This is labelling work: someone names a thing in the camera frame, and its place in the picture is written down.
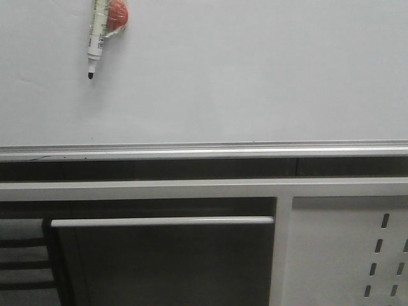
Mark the white whiteboard with aluminium frame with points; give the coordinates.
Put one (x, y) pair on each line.
(205, 79)

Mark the grey panel with white rim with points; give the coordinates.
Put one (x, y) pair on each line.
(169, 260)

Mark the white metal desk frame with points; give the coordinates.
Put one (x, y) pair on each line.
(283, 189)

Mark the white perforated metal panel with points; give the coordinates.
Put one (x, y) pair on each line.
(347, 251)

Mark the white whiteboard marker black tip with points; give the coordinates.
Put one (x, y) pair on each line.
(97, 34)

